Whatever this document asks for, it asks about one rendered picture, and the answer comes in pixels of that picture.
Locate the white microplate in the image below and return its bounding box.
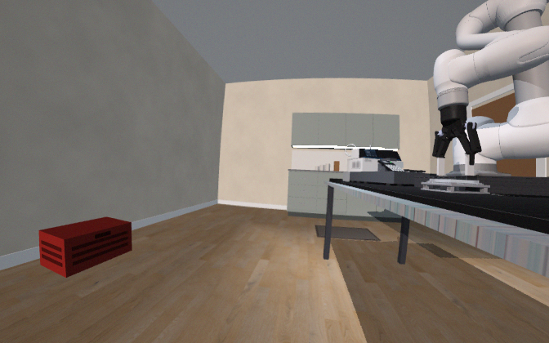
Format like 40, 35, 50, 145
430, 179, 480, 185

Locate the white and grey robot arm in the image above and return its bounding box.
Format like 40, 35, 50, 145
433, 0, 549, 176

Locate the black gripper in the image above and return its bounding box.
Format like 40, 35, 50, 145
432, 105, 482, 176

